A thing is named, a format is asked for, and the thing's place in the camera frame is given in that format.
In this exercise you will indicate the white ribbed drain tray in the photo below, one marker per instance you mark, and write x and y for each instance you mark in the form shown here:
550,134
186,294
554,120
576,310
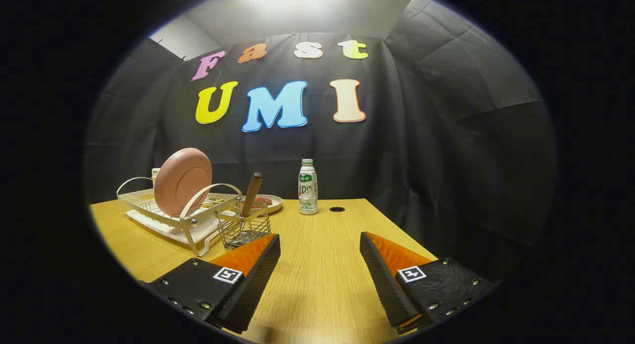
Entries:
158,226

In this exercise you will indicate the beige round plate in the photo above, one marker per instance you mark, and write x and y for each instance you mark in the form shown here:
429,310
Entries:
276,203

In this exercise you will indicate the white green-label drink bottle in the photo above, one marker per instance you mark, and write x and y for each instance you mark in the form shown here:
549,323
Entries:
308,190

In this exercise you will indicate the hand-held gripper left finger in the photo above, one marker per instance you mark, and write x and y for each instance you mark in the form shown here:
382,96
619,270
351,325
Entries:
258,279

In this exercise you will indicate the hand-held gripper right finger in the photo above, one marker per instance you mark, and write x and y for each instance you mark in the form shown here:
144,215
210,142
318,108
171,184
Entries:
384,279

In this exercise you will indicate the pink plate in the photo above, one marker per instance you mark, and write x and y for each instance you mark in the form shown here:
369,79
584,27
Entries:
181,182

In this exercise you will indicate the red raw steak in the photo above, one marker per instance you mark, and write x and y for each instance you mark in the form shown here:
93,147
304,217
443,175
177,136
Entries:
262,201

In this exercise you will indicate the black backdrop cloth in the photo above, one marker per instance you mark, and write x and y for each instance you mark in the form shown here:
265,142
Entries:
397,150

